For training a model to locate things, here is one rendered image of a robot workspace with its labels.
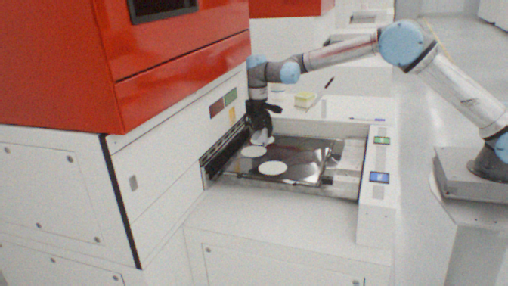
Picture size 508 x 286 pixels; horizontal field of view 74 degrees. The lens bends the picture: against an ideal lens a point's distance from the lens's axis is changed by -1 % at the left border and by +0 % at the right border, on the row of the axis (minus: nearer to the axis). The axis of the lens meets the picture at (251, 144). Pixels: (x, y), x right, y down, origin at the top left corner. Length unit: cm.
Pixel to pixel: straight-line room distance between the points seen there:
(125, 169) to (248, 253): 46
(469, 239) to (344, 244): 56
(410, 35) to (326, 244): 61
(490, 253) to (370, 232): 58
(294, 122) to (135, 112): 84
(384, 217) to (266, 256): 36
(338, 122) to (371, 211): 58
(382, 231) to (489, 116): 43
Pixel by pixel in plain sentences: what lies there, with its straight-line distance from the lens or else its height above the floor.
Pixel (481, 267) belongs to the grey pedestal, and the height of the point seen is 53.
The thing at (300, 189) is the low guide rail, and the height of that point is 84.
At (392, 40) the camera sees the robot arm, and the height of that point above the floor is 133.
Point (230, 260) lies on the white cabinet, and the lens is 114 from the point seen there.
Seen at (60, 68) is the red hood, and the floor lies 137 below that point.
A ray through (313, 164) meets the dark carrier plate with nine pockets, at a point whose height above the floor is 90.
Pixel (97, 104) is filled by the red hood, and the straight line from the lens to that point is 80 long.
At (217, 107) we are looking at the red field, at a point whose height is 110.
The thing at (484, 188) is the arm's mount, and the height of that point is 87.
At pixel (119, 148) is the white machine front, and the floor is 118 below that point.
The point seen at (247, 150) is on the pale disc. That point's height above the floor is 90.
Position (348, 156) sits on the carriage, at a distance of 136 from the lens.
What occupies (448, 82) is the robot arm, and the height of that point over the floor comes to 122.
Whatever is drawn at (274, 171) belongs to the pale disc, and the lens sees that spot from 120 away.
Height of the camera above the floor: 150
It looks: 25 degrees down
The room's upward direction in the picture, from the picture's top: 5 degrees counter-clockwise
